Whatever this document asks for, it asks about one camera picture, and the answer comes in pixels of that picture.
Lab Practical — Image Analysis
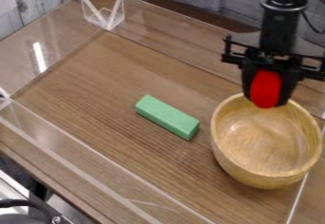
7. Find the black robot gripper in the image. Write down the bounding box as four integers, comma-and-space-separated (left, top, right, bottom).
222, 31, 325, 106

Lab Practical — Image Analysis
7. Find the red toy fruit green stem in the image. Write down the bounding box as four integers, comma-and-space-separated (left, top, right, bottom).
250, 69, 282, 109

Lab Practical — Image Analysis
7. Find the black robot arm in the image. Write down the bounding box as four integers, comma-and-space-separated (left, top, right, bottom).
221, 0, 325, 108

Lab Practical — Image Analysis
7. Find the wooden bowl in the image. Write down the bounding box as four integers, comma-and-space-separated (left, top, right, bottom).
212, 94, 324, 189

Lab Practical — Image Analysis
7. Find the green rectangular block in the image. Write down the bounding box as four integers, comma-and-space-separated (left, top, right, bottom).
135, 95, 201, 140

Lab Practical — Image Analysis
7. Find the clear acrylic tray wall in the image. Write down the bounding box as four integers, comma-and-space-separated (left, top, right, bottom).
0, 0, 325, 224

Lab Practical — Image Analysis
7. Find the clear acrylic corner bracket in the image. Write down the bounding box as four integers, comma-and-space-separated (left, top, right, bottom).
80, 0, 126, 30

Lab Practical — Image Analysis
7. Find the black metal bracket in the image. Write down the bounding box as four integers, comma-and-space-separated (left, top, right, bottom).
28, 193, 70, 224

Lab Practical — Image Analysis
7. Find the black cable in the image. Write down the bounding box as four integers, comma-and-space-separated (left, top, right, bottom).
0, 198, 56, 219

